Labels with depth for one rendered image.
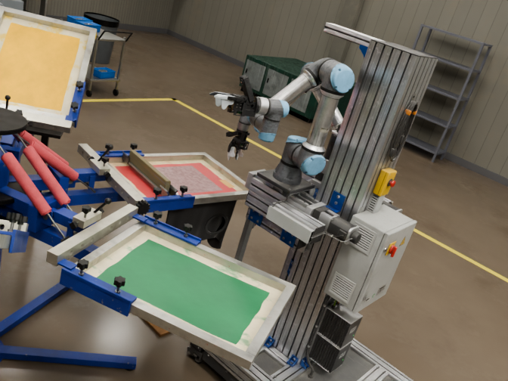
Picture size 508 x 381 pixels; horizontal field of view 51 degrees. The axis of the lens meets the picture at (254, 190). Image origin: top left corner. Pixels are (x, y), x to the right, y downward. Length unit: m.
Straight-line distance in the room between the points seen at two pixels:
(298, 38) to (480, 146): 4.23
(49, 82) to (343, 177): 1.80
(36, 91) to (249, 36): 9.21
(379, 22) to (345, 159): 7.93
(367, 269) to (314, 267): 0.35
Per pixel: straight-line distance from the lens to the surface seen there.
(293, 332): 3.13
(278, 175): 2.68
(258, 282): 2.39
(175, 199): 2.79
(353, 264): 2.72
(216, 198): 2.98
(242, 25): 12.38
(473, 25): 9.86
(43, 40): 3.63
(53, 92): 3.34
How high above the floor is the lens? 2.21
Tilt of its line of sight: 23 degrees down
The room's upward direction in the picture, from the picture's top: 16 degrees clockwise
